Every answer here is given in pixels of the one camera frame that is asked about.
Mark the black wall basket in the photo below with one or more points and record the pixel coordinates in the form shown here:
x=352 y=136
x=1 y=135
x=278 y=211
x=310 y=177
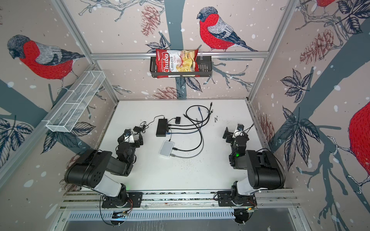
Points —
x=204 y=65

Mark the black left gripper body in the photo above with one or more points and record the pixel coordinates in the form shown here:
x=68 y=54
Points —
x=136 y=144

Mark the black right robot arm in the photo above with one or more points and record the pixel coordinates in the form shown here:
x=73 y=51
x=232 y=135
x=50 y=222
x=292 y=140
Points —
x=263 y=170

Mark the white wire mesh shelf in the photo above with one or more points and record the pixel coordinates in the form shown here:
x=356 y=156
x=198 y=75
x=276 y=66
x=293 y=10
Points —
x=78 y=98

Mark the black network switch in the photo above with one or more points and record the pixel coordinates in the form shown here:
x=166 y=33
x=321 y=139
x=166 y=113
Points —
x=162 y=127

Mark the black power adapter with cable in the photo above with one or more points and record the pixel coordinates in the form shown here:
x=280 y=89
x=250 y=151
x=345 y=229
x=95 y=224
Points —
x=144 y=125

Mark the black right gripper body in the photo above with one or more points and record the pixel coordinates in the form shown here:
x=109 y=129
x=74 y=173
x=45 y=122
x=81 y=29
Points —
x=229 y=138

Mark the red cassava chips bag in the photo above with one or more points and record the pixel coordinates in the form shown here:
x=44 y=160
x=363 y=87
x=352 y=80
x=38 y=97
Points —
x=171 y=61

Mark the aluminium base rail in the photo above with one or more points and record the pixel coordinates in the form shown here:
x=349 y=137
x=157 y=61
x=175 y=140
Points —
x=172 y=204

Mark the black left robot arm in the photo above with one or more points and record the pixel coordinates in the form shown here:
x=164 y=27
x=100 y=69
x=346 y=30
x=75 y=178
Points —
x=90 y=169

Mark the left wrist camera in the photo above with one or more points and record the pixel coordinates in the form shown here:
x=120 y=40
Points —
x=128 y=136

